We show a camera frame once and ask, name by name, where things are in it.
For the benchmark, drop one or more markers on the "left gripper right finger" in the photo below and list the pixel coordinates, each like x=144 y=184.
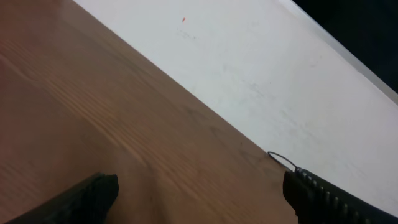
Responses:
x=316 y=201

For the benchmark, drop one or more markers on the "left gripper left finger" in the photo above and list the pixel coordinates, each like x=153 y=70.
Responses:
x=89 y=201

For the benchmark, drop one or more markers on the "white board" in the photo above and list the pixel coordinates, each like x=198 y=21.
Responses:
x=277 y=77

